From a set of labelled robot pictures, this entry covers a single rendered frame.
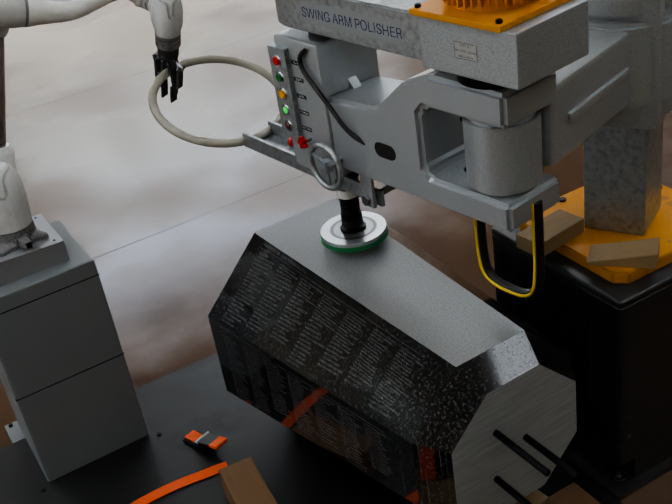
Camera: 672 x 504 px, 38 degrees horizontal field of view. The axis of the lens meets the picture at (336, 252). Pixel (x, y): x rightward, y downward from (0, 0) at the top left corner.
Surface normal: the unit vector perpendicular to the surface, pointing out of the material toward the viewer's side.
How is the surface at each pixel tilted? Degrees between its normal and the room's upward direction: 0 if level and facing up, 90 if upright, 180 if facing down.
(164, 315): 0
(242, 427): 0
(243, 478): 0
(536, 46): 90
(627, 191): 90
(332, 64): 90
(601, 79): 90
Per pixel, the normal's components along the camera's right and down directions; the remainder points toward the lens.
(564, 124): 0.76, 0.24
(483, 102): -0.75, 0.43
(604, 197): -0.49, 0.51
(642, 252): -0.32, -0.85
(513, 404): 0.53, 0.37
